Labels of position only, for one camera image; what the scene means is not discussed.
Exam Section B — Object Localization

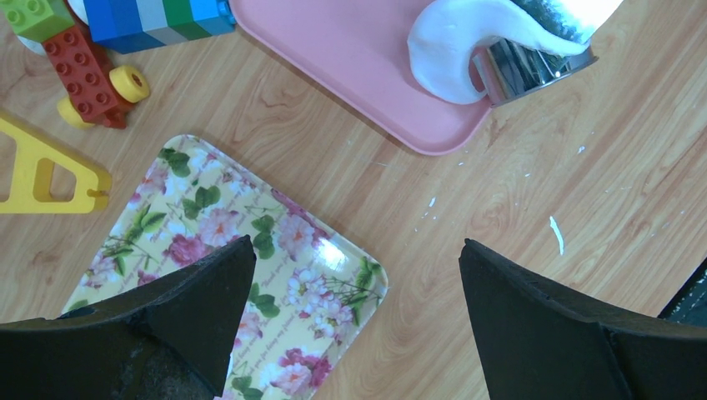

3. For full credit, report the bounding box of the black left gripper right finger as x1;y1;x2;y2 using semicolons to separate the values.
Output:
459;239;706;399

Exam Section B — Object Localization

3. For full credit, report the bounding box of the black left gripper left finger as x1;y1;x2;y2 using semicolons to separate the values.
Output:
1;237;256;399

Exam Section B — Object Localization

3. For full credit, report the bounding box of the round metal cutter ring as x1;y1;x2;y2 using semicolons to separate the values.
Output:
472;0;599;108

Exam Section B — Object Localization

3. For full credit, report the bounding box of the white dough ball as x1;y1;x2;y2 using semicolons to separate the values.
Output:
407;1;620;105

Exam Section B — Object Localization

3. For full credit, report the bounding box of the pink rectangular tray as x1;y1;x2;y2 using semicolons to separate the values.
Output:
230;0;491;156

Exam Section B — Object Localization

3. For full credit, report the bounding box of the floral rectangular tray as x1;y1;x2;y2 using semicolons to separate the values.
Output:
65;135;389;399

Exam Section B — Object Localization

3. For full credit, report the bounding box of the red toy brick car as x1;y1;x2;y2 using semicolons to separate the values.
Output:
1;0;150;129

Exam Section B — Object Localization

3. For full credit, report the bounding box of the blue green white brick stack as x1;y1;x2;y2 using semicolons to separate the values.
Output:
83;0;236;54

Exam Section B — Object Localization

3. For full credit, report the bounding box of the yellow triangular toy frame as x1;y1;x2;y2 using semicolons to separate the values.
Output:
1;111;112;214

